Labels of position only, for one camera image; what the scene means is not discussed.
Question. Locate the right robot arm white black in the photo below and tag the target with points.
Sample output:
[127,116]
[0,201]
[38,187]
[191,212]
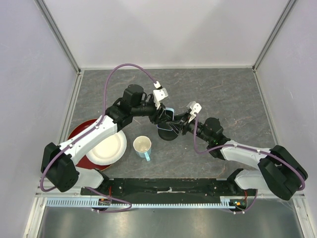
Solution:
[274,169]

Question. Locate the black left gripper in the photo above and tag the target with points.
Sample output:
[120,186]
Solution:
[157,118]

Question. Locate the phone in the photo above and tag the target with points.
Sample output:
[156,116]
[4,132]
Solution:
[168,115]

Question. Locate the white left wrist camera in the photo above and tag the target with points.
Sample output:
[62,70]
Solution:
[160,93]

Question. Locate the light blue cable duct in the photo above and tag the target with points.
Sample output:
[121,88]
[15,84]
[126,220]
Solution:
[89,202]

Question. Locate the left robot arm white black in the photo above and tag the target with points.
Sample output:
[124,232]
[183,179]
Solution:
[59,164]

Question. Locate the white paper plate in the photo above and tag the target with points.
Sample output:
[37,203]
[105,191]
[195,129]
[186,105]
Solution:
[109,150]

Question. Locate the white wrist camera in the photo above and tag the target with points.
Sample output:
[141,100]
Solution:
[194,108]
[160,93]

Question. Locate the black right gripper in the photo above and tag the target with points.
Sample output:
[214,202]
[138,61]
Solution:
[177,126]

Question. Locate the light blue mug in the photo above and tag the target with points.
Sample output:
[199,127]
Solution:
[142,146]

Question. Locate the black phone stand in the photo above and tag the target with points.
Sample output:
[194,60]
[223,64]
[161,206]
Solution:
[167,135]

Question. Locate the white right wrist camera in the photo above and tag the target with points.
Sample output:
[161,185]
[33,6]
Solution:
[194,108]

